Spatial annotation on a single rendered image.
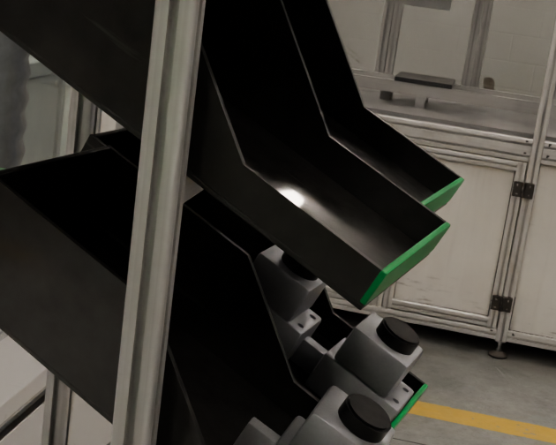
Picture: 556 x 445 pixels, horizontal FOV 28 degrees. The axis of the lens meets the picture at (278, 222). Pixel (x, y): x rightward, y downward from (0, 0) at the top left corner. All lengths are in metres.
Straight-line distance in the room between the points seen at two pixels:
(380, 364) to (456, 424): 3.14
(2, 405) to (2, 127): 0.39
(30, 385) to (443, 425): 2.41
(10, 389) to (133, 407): 1.03
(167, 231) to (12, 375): 1.13
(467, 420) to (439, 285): 0.79
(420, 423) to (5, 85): 2.51
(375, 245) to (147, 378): 0.15
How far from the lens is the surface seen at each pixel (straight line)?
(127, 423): 0.59
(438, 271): 4.53
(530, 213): 4.45
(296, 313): 0.77
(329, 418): 0.62
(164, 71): 0.54
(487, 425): 3.95
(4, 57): 1.62
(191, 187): 0.58
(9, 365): 1.70
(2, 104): 1.63
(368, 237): 0.62
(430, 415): 3.93
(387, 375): 0.76
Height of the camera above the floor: 1.52
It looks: 14 degrees down
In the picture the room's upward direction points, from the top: 8 degrees clockwise
